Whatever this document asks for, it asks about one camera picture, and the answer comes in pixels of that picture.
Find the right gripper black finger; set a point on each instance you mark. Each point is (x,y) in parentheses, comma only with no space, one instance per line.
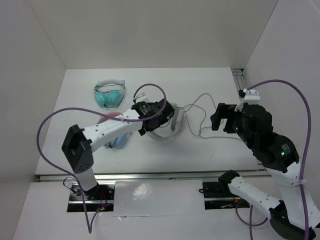
(228,128)
(217,117)

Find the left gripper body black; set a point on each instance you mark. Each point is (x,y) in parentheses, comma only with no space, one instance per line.
(147,128)

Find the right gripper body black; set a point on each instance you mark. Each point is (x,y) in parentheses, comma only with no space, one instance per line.
(231,114)

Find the grey white headphones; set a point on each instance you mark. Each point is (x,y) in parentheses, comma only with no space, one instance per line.
(175,124)

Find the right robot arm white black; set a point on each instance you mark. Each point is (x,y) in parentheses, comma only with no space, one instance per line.
(295,215)

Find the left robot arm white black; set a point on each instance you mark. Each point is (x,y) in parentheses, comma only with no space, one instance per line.
(80,143)

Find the teal white cat-ear headphones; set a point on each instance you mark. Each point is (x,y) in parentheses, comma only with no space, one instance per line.
(109,98)

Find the pink blue cat-ear headphones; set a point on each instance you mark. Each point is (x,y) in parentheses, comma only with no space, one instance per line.
(120,141)

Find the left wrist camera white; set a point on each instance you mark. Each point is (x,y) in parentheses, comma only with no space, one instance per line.
(140,98)

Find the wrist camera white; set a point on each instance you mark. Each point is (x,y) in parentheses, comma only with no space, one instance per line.
(247,96)
(140,98)

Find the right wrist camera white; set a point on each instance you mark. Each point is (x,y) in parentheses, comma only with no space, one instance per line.
(247,96)

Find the aluminium rail front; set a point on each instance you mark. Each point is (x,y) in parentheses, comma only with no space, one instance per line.
(160,176)

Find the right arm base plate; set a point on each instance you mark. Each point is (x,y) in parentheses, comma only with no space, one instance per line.
(215,197)

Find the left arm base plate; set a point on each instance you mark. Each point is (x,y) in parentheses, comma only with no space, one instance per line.
(103,199)

